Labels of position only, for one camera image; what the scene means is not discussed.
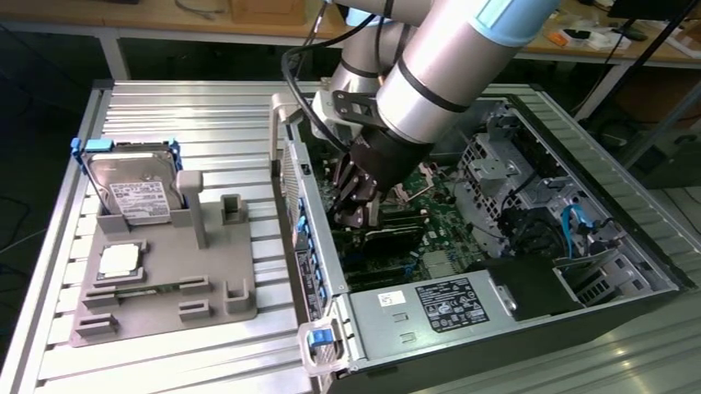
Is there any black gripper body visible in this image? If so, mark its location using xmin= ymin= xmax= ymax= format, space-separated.
xmin=349 ymin=126 xmax=433 ymax=193

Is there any black RAM stick with label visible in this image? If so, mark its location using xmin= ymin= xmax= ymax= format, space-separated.
xmin=380 ymin=207 xmax=425 ymax=229

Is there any metal socket cover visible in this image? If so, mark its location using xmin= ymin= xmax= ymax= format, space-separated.
xmin=392 ymin=162 xmax=439 ymax=198

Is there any green motherboard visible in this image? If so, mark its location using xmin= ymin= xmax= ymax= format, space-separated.
xmin=320 ymin=159 xmax=493 ymax=288

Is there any black expansion slot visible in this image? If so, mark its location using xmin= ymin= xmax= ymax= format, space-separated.
xmin=347 ymin=270 xmax=411 ymax=288
xmin=344 ymin=262 xmax=409 ymax=277

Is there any metal disk bay cage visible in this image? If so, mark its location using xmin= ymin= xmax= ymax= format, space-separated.
xmin=453 ymin=131 xmax=548 ymax=251

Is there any silver chipset heatsink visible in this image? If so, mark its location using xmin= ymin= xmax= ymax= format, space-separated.
xmin=423 ymin=250 xmax=459 ymax=275

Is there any silver power supply with label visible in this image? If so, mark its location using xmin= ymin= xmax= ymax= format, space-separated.
xmin=344 ymin=270 xmax=519 ymax=358

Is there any grey parts rack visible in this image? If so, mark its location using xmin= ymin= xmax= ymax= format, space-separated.
xmin=67 ymin=170 xmax=258 ymax=349

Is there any hard disk in blue caddy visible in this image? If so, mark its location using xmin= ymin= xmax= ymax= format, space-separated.
xmin=69 ymin=138 xmax=185 ymax=227

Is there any silver CPU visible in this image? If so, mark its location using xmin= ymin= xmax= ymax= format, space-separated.
xmin=95 ymin=245 xmax=142 ymax=280

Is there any open black PC case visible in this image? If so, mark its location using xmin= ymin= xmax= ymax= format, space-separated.
xmin=266 ymin=92 xmax=688 ymax=394

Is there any white and black device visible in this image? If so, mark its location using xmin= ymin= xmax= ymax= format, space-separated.
xmin=563 ymin=27 xmax=624 ymax=51

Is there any black box on floor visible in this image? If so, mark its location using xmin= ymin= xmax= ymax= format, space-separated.
xmin=628 ymin=133 xmax=701 ymax=190

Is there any black slanted pole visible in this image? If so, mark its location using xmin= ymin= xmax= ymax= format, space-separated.
xmin=571 ymin=0 xmax=691 ymax=124

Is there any cluttered wooden desk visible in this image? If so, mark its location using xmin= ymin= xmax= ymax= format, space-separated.
xmin=513 ymin=0 xmax=701 ymax=121

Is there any long wooden desk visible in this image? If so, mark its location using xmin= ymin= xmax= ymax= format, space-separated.
xmin=0 ymin=0 xmax=345 ymax=81

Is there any black monitor with stand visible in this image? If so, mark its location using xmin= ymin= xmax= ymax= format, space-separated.
xmin=606 ymin=0 xmax=701 ymax=41

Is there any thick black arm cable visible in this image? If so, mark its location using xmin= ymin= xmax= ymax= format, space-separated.
xmin=280 ymin=0 xmax=396 ymax=153

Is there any black wire bundle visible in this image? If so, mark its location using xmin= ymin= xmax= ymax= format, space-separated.
xmin=496 ymin=207 xmax=563 ymax=258

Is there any thin black cable with plug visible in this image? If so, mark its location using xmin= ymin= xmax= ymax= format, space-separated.
xmin=302 ymin=0 xmax=329 ymax=47

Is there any blue wire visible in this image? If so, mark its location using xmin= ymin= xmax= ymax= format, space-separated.
xmin=560 ymin=204 xmax=595 ymax=259

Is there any grey cable on desk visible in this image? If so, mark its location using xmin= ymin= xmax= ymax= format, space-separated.
xmin=173 ymin=0 xmax=226 ymax=21

